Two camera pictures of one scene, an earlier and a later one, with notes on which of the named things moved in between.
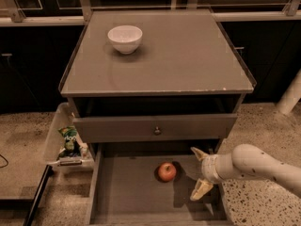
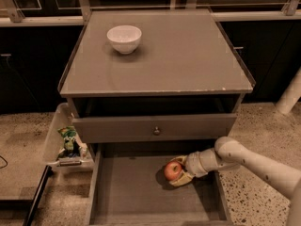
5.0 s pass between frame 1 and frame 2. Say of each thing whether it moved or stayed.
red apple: moved
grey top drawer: stayed
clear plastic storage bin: stayed
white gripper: moved
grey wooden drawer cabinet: stayed
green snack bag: stayed
